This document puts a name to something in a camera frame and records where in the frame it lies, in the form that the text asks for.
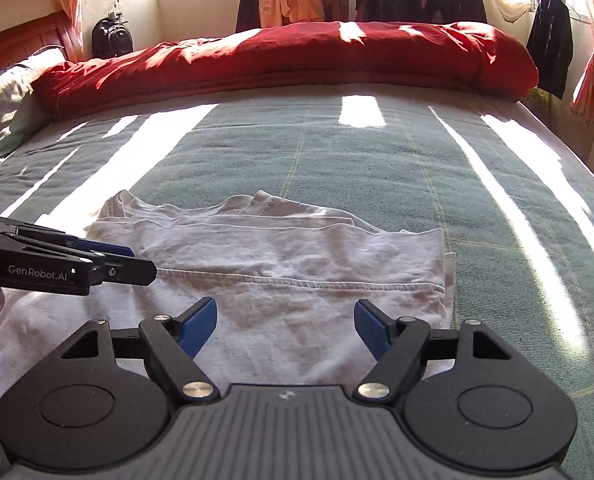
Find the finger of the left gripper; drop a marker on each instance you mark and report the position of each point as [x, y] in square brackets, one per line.
[28, 264]
[60, 238]

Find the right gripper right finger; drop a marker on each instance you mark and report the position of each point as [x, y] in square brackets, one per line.
[397, 345]

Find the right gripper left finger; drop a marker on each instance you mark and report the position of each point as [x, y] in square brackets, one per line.
[171, 346]

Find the white printed t-shirt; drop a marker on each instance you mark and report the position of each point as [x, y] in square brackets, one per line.
[285, 277]

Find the green plaid pillow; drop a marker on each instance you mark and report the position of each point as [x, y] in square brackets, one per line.
[21, 115]

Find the green plaid bed blanket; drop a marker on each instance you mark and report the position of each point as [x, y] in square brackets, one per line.
[515, 205]

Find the wooden headboard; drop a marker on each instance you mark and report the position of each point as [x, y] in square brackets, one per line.
[53, 30]

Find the black backpack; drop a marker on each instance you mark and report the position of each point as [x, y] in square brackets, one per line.
[111, 37]

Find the red duvet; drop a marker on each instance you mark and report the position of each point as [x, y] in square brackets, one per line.
[467, 56]

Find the orange hanging garment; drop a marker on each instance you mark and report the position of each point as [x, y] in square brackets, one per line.
[274, 13]

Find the black hanging jacket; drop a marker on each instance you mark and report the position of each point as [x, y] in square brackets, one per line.
[551, 45]

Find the cream hanging garment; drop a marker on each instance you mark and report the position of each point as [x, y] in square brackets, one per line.
[513, 10]

